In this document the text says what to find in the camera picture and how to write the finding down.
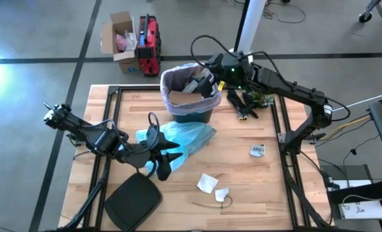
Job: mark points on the yellow curled object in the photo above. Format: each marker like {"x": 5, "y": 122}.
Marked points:
{"x": 250, "y": 108}

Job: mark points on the blue plastic trash bag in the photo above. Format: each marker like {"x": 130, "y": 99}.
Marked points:
{"x": 190, "y": 135}

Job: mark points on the white printed packet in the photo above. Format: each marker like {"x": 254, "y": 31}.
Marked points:
{"x": 257, "y": 150}

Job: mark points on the black trash bin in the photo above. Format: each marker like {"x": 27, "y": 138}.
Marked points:
{"x": 194, "y": 116}

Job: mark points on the black glove with yellow cuff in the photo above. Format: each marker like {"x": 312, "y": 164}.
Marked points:
{"x": 235, "y": 101}

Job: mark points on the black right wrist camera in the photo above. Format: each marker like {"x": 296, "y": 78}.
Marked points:
{"x": 206, "y": 87}

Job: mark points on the red tool case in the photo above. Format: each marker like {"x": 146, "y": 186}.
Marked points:
{"x": 148, "y": 42}

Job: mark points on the black bar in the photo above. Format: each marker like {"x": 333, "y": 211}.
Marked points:
{"x": 364, "y": 193}

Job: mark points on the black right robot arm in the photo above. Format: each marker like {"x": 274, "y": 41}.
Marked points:
{"x": 290, "y": 88}

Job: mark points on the black aluminium table frame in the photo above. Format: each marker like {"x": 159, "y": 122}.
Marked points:
{"x": 136, "y": 87}

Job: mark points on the small white paper scrap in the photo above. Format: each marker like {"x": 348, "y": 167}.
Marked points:
{"x": 221, "y": 194}

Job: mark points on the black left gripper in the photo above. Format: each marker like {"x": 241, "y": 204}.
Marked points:
{"x": 139, "y": 154}

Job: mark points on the large white paper sheet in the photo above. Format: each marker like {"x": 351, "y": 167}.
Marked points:
{"x": 190, "y": 87}

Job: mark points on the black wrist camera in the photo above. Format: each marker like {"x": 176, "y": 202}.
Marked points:
{"x": 164, "y": 170}
{"x": 206, "y": 87}

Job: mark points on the grey trash bin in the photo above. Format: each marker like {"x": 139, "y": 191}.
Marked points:
{"x": 194, "y": 108}

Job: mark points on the grey leg with caster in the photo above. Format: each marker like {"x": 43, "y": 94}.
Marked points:
{"x": 364, "y": 16}

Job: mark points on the black bin lid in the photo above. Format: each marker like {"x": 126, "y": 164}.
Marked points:
{"x": 132, "y": 203}

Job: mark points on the pink plastic bag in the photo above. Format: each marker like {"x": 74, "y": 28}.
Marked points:
{"x": 120, "y": 42}

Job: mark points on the white paper sheet with writing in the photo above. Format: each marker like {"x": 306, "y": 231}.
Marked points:
{"x": 364, "y": 211}

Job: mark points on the small yellow tag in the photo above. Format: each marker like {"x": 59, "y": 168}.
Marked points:
{"x": 221, "y": 85}

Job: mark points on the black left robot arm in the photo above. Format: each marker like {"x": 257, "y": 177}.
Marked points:
{"x": 81, "y": 129}

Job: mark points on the small potted green plant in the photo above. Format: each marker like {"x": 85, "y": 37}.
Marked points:
{"x": 263, "y": 100}

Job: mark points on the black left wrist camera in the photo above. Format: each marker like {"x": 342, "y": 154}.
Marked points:
{"x": 164, "y": 170}

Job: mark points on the open cardboard box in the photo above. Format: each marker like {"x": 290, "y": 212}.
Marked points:
{"x": 108, "y": 38}

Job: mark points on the black zip tie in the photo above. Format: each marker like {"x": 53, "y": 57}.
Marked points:
{"x": 206, "y": 205}

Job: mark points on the clear plastic wrap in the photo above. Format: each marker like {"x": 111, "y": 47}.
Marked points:
{"x": 131, "y": 40}

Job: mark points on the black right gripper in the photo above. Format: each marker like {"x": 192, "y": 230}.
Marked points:
{"x": 232, "y": 72}

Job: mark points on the white round pillar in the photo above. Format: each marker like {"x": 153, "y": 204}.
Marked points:
{"x": 253, "y": 22}

